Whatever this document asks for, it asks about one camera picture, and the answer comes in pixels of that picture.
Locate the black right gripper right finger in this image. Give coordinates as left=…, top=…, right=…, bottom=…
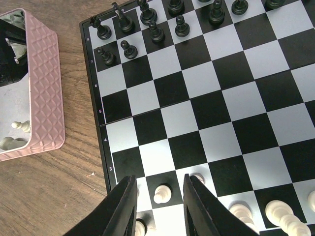
left=183, top=174, right=257, bottom=236

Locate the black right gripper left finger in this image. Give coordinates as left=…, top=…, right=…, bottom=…
left=65, top=175, right=137, bottom=236

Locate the white chess piece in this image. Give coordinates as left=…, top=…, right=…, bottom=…
left=265, top=200, right=312, bottom=236
left=192, top=173, right=204, bottom=184
left=229, top=204, right=260, bottom=235
left=308, top=191, right=315, bottom=211
left=134, top=219, right=147, bottom=236
left=154, top=185, right=172, bottom=204

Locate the black grey chess board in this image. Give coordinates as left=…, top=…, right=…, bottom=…
left=80, top=0, right=315, bottom=236

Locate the pink tin with pieces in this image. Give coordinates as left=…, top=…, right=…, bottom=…
left=0, top=8, right=65, bottom=161

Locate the black chess pieces row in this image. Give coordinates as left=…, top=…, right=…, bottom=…
left=86, top=0, right=289, bottom=77

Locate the white pawn in tin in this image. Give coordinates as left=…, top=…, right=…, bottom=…
left=11, top=120, right=31, bottom=133

